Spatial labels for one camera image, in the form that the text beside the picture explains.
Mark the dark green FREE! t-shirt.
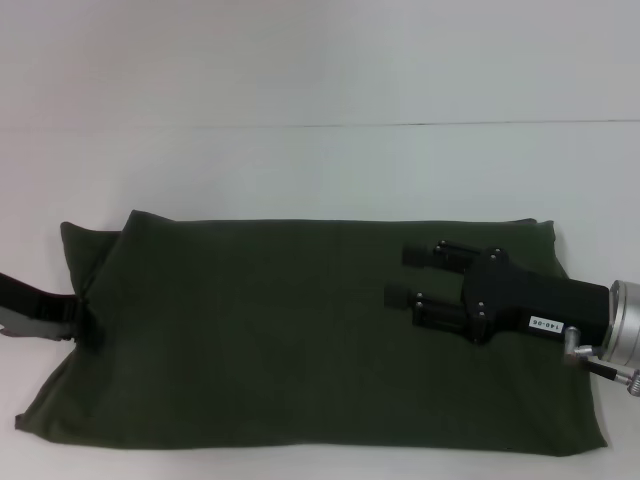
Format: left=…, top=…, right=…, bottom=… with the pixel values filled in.
left=13, top=209, right=575, bottom=450

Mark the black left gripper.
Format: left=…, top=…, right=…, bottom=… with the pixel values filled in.
left=0, top=272, right=85, bottom=345

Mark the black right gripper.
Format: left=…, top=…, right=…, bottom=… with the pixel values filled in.
left=382, top=239, right=612, bottom=347

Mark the black right cable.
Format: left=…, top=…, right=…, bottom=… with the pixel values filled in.
left=587, top=360, right=640, bottom=400

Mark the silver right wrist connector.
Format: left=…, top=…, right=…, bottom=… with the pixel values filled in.
left=563, top=325, right=599, bottom=372

